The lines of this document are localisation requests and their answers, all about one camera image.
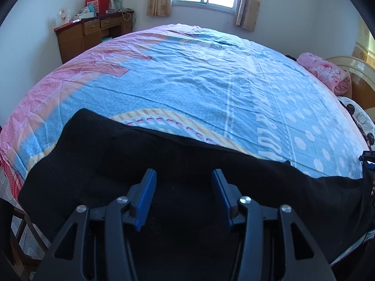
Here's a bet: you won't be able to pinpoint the red gift bag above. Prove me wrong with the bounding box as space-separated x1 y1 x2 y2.
86 0 109 15

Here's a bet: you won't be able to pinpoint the black pants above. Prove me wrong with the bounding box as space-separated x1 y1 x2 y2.
18 108 375 267

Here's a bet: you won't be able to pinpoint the polka dot cloth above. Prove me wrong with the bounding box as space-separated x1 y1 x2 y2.
337 96 375 145

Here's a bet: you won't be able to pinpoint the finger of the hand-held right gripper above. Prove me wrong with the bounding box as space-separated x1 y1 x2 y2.
359 150 375 170

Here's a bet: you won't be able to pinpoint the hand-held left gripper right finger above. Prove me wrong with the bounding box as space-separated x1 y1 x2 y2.
211 169 336 281

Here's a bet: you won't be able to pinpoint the white paper roll pack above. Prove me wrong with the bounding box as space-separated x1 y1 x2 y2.
57 8 72 26

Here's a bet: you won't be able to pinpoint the pink floral quilt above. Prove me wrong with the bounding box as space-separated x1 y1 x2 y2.
296 52 352 96

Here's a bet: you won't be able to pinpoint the yellow patterned panel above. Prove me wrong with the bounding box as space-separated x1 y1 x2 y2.
351 16 375 66

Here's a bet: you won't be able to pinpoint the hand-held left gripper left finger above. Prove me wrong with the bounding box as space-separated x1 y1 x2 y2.
37 168 157 281

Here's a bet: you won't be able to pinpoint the brown wooden stool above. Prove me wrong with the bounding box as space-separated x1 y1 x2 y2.
11 207 50 271

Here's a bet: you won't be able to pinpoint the bed with blue pink sheet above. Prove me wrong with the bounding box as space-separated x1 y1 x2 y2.
0 23 371 270

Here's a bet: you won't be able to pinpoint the beige headboard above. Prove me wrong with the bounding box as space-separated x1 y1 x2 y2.
325 55 375 118

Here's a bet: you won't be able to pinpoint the flat red box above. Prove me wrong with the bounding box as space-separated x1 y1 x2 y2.
54 20 81 33

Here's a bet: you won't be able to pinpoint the brown wooden desk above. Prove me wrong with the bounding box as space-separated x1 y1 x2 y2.
53 10 135 64

